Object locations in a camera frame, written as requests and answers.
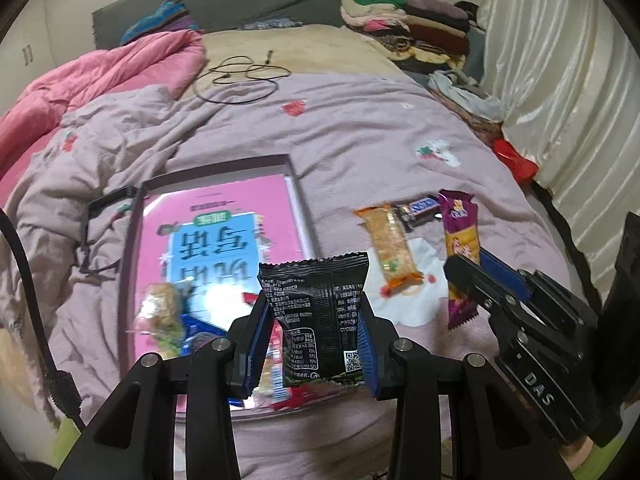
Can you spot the purple snack bar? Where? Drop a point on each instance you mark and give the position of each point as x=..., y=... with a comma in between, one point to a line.
x=460, y=230

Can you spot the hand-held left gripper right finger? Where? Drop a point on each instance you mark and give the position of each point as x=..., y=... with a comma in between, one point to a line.
x=367, y=355

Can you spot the brown chocolate bar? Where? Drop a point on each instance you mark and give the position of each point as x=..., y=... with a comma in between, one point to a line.
x=420, y=208

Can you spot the black glasses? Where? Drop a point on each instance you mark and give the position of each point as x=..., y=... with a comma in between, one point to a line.
x=131, y=191

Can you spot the blue cookie packet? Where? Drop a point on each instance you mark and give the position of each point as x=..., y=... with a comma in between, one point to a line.
x=197, y=332

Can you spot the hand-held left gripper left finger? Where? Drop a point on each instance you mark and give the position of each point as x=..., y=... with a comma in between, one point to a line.
x=255, y=345

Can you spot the pink quilt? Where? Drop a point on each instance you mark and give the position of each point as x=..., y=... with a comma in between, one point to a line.
x=100, y=75

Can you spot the blue knit cloth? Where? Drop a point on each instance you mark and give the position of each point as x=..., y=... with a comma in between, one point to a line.
x=160, y=17

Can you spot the orange cracker packet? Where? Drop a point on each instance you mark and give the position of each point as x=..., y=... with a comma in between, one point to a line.
x=392, y=250

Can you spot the dark floral pillow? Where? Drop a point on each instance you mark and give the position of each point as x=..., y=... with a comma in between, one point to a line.
x=270, y=22

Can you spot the pile of folded clothes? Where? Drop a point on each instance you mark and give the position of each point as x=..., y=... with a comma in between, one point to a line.
x=425, y=25

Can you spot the grey box with pink print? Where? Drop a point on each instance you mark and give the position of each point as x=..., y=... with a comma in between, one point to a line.
x=225, y=200

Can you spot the red snack packet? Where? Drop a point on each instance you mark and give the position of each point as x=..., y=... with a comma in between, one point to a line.
x=300, y=396

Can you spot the lilac blanket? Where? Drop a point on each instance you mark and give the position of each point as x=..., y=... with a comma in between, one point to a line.
x=350, y=135

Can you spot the cream curtain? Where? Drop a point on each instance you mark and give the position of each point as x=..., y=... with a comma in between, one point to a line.
x=575, y=85

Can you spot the clear packet with beige snack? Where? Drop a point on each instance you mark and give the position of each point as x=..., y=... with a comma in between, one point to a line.
x=157, y=310

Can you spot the red bag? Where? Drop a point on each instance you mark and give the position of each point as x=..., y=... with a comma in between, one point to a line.
x=515, y=160

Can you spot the green cloth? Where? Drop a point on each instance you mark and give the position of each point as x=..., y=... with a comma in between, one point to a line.
x=67, y=442

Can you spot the beige blanket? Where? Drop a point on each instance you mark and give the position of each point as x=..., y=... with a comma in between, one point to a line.
x=325, y=50

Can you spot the white wardrobe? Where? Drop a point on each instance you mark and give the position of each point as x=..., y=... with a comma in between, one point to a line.
x=30, y=50

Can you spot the white napkin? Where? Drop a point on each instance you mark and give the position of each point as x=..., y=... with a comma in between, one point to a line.
x=420, y=305

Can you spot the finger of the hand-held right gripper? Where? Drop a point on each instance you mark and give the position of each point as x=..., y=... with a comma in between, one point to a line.
x=505, y=272
x=470, y=277

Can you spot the black snack packet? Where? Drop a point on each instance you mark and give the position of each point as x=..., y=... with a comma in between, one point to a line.
x=315, y=310

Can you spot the white crumpled cloth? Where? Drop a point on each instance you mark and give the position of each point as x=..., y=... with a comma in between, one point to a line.
x=465, y=95

